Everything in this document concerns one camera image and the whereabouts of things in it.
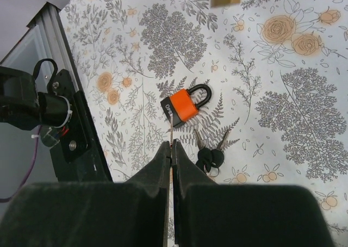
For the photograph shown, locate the black base frame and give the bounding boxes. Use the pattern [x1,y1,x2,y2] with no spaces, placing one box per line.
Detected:
[29,3,112,182]

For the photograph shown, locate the floral table mat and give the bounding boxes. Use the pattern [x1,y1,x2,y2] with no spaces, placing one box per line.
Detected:
[60,0,347,246]

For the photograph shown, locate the orange padlock keys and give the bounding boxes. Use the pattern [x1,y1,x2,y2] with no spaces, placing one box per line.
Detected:
[194,128,231,178]

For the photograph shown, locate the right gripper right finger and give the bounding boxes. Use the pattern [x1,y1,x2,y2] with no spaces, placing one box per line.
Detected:
[171,140,334,246]

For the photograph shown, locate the orange padlock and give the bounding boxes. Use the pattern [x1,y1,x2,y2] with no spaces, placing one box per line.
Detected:
[160,84,212,128]

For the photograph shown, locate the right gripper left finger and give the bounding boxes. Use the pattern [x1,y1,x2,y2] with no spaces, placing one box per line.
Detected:
[1,141,171,246]

